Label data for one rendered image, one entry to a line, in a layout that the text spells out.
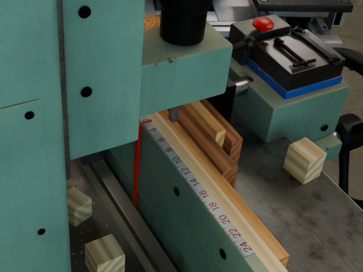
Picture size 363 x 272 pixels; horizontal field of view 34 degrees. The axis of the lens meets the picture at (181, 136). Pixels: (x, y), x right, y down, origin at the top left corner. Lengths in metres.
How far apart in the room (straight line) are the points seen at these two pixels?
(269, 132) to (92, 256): 0.28
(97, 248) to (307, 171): 0.28
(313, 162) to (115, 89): 0.29
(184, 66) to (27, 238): 0.25
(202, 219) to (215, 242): 0.03
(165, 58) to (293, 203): 0.24
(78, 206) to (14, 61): 0.36
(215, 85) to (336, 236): 0.23
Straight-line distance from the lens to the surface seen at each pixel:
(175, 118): 0.74
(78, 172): 0.89
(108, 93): 0.58
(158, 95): 0.66
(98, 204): 0.84
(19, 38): 0.46
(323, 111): 0.85
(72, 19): 0.52
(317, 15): 1.42
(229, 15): 1.46
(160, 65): 0.64
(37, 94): 0.49
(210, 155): 0.71
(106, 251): 0.74
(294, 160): 0.76
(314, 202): 0.75
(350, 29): 3.09
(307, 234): 0.71
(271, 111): 0.78
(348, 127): 0.99
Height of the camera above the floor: 1.42
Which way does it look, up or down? 40 degrees down
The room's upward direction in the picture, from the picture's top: 7 degrees clockwise
